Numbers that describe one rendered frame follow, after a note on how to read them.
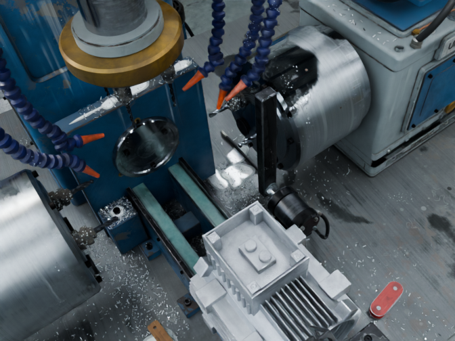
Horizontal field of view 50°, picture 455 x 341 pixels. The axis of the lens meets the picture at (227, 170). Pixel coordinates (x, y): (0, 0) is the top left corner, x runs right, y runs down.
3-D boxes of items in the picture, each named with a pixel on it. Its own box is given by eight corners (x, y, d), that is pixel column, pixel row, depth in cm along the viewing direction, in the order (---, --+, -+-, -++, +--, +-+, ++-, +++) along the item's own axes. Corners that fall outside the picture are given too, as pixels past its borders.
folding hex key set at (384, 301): (391, 281, 100) (393, 277, 99) (404, 291, 99) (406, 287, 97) (365, 311, 97) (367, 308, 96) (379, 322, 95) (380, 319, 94)
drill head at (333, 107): (197, 141, 112) (181, 55, 92) (332, 65, 124) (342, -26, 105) (263, 214, 99) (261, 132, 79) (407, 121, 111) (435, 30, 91)
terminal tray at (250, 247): (205, 259, 76) (200, 236, 71) (259, 223, 79) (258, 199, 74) (252, 319, 70) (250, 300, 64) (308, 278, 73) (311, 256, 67)
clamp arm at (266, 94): (256, 189, 93) (251, 91, 73) (268, 181, 94) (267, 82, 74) (267, 201, 91) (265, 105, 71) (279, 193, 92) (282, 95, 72)
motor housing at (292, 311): (196, 311, 87) (179, 263, 72) (279, 253, 93) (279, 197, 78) (264, 411, 77) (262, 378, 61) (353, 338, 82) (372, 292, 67)
